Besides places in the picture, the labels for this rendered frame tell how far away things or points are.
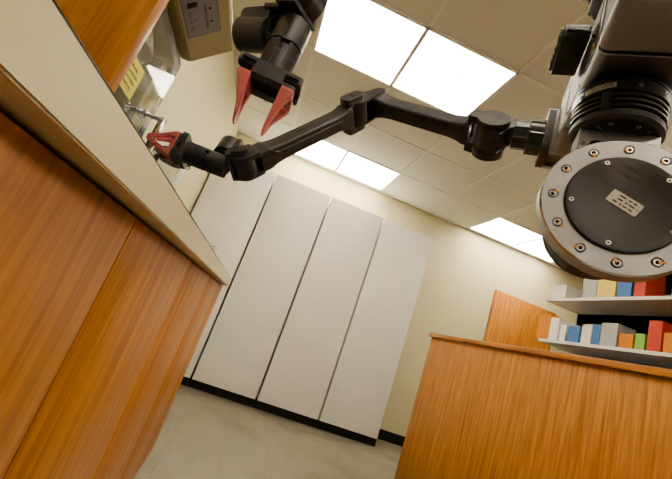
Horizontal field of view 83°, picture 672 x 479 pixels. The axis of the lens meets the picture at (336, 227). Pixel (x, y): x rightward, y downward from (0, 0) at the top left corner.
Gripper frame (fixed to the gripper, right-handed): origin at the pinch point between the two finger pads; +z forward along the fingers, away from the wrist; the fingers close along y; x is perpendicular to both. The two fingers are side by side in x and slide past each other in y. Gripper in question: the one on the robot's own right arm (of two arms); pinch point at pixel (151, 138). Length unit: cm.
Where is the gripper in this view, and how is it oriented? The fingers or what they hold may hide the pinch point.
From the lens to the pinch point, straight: 107.4
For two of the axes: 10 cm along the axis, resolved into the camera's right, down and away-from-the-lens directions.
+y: 2.3, -1.9, -9.5
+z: -9.2, -3.5, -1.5
